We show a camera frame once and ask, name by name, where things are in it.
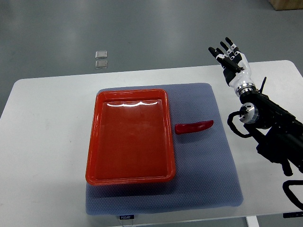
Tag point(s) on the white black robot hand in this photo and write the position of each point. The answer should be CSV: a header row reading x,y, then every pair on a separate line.
x,y
236,69

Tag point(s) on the red pepper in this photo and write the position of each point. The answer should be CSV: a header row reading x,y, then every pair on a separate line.
x,y
186,128

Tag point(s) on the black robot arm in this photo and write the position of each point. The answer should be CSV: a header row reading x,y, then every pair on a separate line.
x,y
278,134

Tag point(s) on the red plastic tray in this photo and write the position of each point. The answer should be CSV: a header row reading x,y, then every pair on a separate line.
x,y
131,138

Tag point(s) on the cardboard box corner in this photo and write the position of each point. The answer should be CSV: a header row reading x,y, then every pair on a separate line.
x,y
286,4

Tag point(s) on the blue grey mesh mat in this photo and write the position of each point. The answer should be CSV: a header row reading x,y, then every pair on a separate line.
x,y
205,177

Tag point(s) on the upper floor socket plate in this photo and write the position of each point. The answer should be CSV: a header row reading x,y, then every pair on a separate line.
x,y
101,54

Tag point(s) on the white table leg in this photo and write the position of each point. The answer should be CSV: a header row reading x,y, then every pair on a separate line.
x,y
252,221

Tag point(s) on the black table label right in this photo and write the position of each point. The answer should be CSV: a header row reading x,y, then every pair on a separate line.
x,y
293,215

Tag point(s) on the black table label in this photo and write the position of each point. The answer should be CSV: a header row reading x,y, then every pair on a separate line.
x,y
293,215
126,217

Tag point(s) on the black table label left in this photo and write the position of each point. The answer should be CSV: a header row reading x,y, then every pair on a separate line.
x,y
126,217

